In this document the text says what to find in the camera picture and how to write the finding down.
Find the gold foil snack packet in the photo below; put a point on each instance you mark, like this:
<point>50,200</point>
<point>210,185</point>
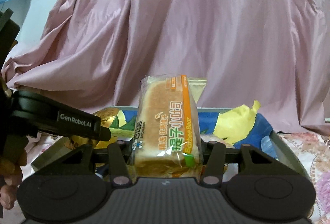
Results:
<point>110,118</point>

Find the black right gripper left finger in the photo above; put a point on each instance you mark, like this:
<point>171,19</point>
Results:
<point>75,186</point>

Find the person left hand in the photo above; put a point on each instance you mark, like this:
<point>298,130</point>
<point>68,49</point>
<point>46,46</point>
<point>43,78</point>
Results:
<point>12,175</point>

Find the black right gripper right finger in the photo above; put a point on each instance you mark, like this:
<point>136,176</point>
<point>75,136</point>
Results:
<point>255,187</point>

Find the toast bread packet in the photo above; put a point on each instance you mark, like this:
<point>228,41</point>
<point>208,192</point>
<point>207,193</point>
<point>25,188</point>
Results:
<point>166,141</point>

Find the floral bed sheet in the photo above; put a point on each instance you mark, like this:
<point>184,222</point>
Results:
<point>307,153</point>

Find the grey cardboard tray box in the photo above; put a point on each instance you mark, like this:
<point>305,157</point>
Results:
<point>213,138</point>

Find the pink satin curtain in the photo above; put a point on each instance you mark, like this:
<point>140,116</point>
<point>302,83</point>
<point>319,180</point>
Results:
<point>93,54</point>

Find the colourful painted paper liner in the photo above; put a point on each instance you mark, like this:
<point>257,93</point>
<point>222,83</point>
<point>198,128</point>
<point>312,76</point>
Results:
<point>237,126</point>

